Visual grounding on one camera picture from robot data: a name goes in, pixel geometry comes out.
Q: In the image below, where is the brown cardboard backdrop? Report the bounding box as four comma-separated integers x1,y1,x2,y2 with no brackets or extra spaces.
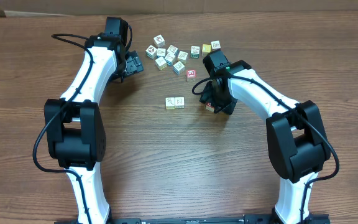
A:
0,0,358,17

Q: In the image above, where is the yellow top hand block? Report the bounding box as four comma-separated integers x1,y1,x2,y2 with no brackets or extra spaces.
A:
201,44,211,56

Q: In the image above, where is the far left cluster block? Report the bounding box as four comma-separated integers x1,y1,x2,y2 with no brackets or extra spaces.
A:
145,45,157,59

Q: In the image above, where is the yellow G letter block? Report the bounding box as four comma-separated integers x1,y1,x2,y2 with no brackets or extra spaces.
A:
155,57,167,70

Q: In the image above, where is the yellow top picture block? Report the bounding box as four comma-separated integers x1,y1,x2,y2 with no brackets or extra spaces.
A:
175,96,185,109

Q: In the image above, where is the plain wooden picture block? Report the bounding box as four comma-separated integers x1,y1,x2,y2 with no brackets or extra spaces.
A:
165,97,175,110

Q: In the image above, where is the small rear centre block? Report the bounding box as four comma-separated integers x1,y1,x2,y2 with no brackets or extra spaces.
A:
156,48,167,58

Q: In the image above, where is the red e block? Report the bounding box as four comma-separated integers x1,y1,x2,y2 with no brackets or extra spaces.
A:
206,103,214,112
186,70,196,82

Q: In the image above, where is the far rear cluster block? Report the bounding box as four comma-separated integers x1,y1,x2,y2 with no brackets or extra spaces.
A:
154,34,165,48

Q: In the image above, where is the blue edged block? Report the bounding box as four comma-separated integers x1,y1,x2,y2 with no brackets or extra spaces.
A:
164,52,176,66
167,45,179,56

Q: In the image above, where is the red E block front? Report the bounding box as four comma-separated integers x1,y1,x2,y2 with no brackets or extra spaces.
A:
206,103,214,112

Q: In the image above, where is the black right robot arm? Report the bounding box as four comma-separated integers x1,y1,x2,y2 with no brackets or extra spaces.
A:
198,50,334,223

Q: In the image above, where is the red number 3 block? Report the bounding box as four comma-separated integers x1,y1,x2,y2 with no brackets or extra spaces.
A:
211,40,221,51

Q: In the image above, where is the green B letter block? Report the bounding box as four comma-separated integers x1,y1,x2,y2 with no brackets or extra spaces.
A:
190,46,200,58

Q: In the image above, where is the blue edged rear block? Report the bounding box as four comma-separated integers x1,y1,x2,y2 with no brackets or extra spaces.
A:
167,45,179,56

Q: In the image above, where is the red E block rear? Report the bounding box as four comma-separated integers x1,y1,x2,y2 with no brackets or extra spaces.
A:
186,70,196,82

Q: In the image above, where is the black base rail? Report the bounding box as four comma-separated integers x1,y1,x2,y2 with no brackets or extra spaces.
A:
55,215,331,224

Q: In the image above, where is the blue edged centre block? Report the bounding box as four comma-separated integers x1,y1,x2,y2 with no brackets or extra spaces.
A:
164,52,176,66

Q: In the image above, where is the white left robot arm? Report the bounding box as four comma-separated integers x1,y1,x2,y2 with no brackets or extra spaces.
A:
34,17,144,223

